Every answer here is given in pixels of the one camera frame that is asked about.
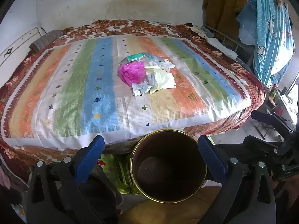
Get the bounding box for brown hanging garment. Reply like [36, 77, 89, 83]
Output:
[203, 0, 248, 39]

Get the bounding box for white plastic wrapper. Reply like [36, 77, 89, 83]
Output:
[144, 59, 175, 74]

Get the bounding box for pink plastic bag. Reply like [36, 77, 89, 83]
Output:
[118, 61, 146, 87]

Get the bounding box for grey rolled pillow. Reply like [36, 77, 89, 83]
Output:
[29, 29, 63, 52]

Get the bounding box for metal bed rail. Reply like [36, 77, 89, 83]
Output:
[203, 25, 254, 64]

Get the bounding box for blue face mask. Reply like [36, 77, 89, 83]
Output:
[143, 53, 166, 63]

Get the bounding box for dark round trash bin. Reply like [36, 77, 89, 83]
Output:
[129, 129, 207, 204]

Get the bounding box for blue dotted hanging cloth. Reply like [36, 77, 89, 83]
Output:
[253, 0, 295, 87]

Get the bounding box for striped colourful bed sheet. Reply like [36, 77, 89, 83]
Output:
[1, 35, 252, 149]

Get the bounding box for green white carton box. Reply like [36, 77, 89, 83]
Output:
[126, 53, 144, 63]

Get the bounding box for white paper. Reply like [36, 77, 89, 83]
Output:
[132, 70, 176, 96]

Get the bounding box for white cloth on rail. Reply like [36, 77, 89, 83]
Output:
[206, 38, 238, 60]

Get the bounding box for green patterned floor mat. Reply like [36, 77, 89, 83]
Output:
[97, 154, 141, 195]

